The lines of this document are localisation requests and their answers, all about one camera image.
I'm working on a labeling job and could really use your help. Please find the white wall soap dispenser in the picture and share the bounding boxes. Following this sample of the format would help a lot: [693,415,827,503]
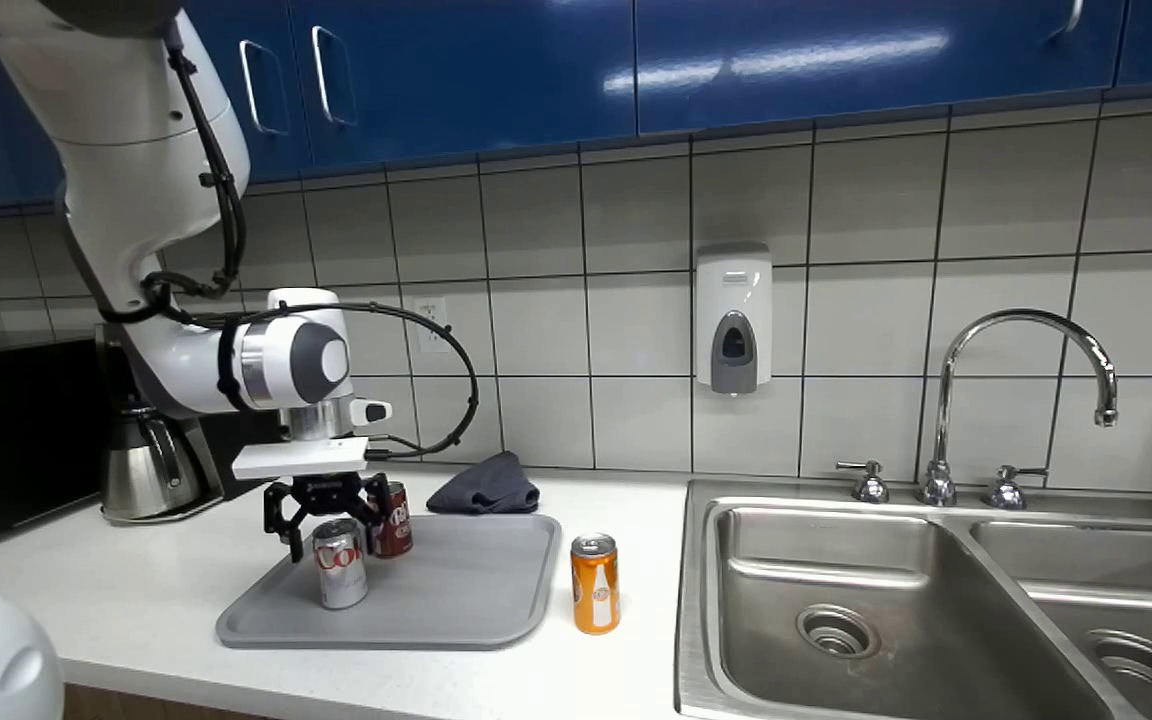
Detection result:
[693,242,774,399]

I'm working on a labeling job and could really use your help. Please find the chrome faucet handle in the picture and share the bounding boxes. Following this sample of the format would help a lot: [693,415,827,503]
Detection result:
[830,457,892,508]
[982,459,1052,513]

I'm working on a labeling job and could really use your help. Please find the steel coffee carafe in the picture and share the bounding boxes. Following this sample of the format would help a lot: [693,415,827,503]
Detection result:
[101,399,224,522]

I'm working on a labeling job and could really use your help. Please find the grey plastic tray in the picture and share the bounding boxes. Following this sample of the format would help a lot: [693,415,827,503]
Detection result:
[213,513,565,650]

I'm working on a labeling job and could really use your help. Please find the stainless steel double sink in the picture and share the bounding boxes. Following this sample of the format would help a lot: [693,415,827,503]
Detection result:
[670,475,1152,720]

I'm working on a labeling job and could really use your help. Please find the silver soda can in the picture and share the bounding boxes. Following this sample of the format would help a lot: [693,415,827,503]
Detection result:
[308,514,372,617]

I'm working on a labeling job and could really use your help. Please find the red soda can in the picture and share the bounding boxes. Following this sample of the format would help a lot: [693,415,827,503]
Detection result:
[363,478,417,561]

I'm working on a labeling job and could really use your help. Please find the white wall outlet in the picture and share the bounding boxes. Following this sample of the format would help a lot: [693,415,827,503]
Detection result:
[410,293,456,358]

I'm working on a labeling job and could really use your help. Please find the black microwave oven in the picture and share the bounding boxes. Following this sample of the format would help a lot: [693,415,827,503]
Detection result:
[0,337,110,553]

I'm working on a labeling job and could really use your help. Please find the dark blue cloth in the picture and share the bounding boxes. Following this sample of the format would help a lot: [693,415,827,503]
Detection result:
[424,451,542,519]

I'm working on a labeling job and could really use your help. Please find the wooden lower cabinets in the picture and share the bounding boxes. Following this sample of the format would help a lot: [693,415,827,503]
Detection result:
[53,676,338,720]

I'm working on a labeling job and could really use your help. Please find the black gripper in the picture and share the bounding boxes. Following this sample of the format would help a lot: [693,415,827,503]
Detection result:
[259,470,392,569]

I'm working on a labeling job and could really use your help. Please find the chrome gooseneck faucet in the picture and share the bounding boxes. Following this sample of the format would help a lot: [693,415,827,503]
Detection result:
[921,302,1125,508]

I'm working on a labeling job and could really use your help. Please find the blue upper cabinets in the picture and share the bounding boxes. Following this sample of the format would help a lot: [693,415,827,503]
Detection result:
[0,0,1152,215]

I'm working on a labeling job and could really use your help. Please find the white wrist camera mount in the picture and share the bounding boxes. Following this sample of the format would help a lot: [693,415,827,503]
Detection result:
[229,390,395,483]

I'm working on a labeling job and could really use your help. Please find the orange soda can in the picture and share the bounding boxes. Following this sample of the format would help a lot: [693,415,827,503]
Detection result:
[567,531,625,636]

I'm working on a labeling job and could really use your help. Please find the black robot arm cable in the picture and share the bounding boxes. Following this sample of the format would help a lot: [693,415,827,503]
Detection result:
[101,37,483,464]

